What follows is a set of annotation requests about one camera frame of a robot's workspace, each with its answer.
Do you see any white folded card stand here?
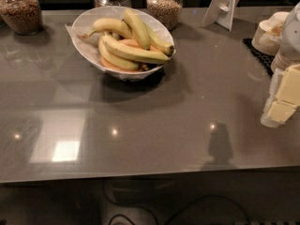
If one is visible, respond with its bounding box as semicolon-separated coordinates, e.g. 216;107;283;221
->
201;0;240;31

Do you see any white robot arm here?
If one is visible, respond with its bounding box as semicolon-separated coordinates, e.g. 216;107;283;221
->
261;3;300;128

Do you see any glass jar of grains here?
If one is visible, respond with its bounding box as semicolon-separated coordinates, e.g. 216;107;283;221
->
145;0;183;30
0;0;43;35

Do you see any black cable on floor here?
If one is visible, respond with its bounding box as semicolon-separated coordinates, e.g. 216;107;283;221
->
102;180;251;225

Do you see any curved yellow banana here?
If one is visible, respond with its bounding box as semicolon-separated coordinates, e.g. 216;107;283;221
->
98;37;139;71
86;18;133;38

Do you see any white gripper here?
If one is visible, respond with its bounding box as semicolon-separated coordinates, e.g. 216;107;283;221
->
261;64;300;128

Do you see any black mesh mat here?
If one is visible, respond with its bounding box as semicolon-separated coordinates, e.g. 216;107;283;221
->
243;38;274;77

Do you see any left curved yellow banana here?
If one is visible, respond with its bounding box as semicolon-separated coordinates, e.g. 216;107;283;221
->
86;18;133;38

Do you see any white oval bowl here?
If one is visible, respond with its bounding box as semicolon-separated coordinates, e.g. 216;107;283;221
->
69;6;174;81

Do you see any orange fruit in bowl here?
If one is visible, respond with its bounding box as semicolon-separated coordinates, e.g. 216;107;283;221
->
100;39;157;73

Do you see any front long yellow banana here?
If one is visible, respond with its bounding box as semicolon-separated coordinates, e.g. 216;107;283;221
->
102;36;170;64

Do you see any right glass jar of grains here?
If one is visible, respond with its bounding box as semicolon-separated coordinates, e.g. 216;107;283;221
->
145;0;183;30

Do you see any left glass jar of grains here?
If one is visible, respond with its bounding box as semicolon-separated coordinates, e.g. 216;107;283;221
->
0;0;43;35

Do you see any stack of paper bowls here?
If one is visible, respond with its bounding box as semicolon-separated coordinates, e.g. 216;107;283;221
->
251;11;289;56
271;50;300;71

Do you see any lower curved yellow banana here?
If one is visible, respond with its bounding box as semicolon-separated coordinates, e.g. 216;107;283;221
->
98;37;139;71

